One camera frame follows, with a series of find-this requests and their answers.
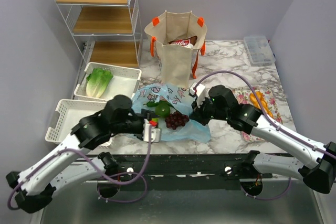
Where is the white perforated basket front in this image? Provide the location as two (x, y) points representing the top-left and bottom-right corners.
(45, 99), (106, 144)

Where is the white perforated basket rear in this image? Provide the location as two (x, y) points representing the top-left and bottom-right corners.
(74, 62), (142, 102)

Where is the dark red grape bunch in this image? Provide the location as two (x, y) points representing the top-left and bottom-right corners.
(165, 111), (189, 130)

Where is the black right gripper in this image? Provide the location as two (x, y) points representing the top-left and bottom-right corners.
(189, 94), (229, 126)

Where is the braided golden bread loaf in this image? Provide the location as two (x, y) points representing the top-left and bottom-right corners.
(249, 90), (275, 120)

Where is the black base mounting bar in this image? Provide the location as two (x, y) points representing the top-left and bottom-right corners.
(97, 151), (264, 192)

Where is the red white snack packet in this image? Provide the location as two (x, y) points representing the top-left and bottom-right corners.
(169, 36), (197, 49)

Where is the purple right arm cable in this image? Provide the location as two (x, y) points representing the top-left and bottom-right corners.
(191, 70), (336, 200)

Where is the clear plastic organizer box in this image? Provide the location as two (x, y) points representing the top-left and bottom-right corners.
(243, 35), (275, 66)

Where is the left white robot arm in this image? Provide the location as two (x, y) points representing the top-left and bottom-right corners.
(6, 95), (161, 214)

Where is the green chili pepper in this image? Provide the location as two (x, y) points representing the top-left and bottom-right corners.
(143, 101), (173, 108)

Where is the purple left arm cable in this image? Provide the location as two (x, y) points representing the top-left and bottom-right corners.
(6, 120), (154, 210)

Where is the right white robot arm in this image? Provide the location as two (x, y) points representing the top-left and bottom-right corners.
(189, 83), (335, 194)

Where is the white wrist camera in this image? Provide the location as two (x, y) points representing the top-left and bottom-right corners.
(189, 82), (206, 108)
(142, 119), (161, 143)

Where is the floral pattern tray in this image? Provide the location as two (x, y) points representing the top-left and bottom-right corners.
(232, 86), (282, 143)

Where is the beige canvas tote bag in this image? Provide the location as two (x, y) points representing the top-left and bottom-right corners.
(144, 11), (207, 88)

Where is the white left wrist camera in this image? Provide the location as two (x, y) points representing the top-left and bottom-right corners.
(142, 119), (161, 143)

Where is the green lime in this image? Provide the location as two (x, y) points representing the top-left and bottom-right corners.
(155, 103), (171, 118)

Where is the aluminium rail frame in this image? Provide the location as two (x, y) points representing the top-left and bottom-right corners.
(28, 153), (336, 224)

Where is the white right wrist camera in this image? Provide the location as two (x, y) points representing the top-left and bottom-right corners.
(189, 82), (206, 108)

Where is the white wire shelf rack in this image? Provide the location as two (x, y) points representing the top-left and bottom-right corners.
(54, 0), (142, 68)

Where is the white perforated basket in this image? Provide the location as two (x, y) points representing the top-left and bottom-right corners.
(45, 99), (106, 144)
(74, 62), (142, 102)

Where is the blue plastic grocery bag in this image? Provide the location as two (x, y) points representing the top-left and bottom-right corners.
(132, 84), (211, 143)

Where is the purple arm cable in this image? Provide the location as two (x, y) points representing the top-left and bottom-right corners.
(191, 70), (336, 200)
(6, 120), (154, 210)

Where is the green lettuce leaf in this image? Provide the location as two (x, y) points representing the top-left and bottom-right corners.
(86, 68), (113, 98)

